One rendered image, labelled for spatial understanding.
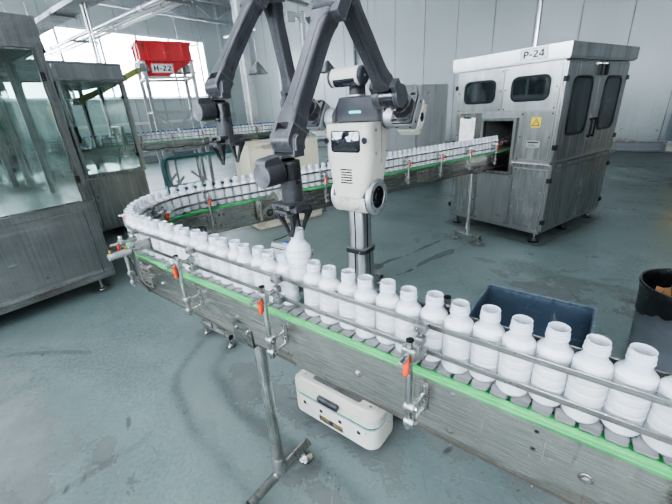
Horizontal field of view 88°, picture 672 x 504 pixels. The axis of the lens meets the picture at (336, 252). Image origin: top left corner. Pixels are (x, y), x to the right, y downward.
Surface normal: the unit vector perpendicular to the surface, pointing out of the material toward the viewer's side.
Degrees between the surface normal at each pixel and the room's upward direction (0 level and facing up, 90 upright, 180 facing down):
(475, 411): 90
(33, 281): 90
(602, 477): 90
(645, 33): 90
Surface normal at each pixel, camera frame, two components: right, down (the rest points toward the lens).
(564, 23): -0.60, 0.33
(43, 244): 0.79, 0.19
